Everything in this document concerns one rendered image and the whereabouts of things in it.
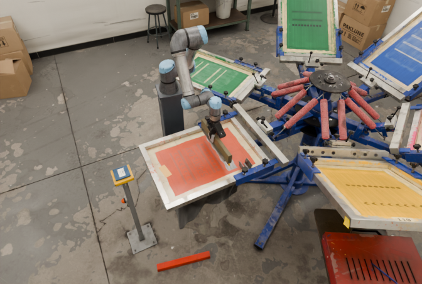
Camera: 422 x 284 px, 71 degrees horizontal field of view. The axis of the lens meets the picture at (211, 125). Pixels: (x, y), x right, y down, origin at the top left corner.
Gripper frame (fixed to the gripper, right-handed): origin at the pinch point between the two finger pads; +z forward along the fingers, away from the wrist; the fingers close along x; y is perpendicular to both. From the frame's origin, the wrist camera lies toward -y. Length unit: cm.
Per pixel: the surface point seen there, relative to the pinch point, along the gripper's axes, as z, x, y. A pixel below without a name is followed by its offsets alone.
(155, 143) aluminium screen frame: 10.3, 36.3, 25.3
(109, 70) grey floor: 110, 29, 296
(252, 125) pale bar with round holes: 5.1, -35.3, 6.3
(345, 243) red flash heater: -2, -26, -95
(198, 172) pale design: 13.7, 18.2, -9.9
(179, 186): 13.6, 34.2, -15.2
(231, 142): 13.7, -16.1, 4.2
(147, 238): 108, 61, 9
